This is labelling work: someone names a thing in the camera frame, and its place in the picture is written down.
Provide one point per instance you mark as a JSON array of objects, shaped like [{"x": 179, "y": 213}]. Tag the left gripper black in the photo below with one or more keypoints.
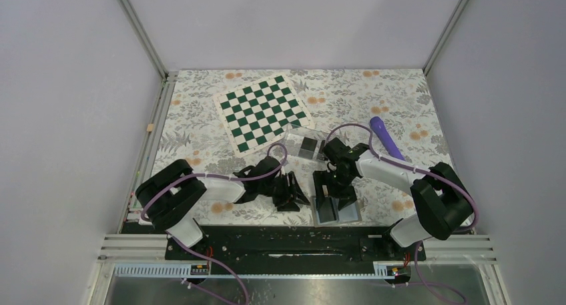
[{"x": 292, "y": 192}]

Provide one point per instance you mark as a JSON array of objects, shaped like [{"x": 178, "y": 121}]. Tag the floral tablecloth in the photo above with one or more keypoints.
[{"x": 400, "y": 97}]

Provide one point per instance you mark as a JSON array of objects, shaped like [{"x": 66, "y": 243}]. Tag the clear acrylic card box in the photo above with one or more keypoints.
[{"x": 294, "y": 135}]

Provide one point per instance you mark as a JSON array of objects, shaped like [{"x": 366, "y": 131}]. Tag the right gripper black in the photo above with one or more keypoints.
[{"x": 322, "y": 177}]

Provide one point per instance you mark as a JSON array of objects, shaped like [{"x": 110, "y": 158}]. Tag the beige leather card holder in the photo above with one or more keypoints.
[{"x": 347, "y": 216}]

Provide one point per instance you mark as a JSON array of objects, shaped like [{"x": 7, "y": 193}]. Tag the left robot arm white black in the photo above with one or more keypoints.
[{"x": 168, "y": 196}]

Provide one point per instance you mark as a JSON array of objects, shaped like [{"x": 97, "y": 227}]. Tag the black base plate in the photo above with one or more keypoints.
[{"x": 294, "y": 250}]

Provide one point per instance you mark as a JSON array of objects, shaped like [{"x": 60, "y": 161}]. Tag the green white chessboard mat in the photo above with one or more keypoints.
[{"x": 259, "y": 113}]

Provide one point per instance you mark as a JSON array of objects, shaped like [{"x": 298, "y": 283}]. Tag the single thin credit card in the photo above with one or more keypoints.
[{"x": 326, "y": 210}]

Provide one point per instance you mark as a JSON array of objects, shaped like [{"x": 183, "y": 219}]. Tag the purple pen-shaped tool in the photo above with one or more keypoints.
[{"x": 378, "y": 127}]

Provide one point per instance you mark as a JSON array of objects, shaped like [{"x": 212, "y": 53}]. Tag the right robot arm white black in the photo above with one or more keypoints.
[{"x": 440, "y": 200}]

